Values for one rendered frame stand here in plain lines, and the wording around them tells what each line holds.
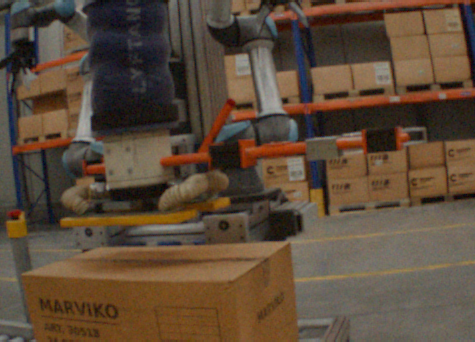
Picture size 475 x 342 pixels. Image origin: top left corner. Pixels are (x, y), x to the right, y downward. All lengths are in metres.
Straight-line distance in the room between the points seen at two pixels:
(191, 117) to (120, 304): 1.03
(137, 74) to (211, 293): 0.53
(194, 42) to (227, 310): 1.24
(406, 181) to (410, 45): 1.96
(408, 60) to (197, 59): 6.54
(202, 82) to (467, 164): 6.69
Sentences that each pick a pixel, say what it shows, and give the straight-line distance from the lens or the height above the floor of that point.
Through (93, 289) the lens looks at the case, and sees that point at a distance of 1.39.
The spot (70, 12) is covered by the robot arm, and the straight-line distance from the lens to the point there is 2.12.
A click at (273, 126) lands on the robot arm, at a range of 1.99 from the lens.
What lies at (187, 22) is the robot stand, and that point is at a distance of 2.25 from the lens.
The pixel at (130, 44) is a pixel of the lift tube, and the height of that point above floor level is 1.47.
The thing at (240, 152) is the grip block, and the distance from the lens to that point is 1.33.
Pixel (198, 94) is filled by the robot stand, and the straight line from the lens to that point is 2.22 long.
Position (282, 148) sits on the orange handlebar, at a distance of 1.31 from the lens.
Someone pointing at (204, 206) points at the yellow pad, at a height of 1.07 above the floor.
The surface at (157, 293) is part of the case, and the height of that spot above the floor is 0.91.
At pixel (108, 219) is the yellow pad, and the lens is 1.39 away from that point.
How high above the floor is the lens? 1.22
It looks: 3 degrees down
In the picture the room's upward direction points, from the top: 7 degrees counter-clockwise
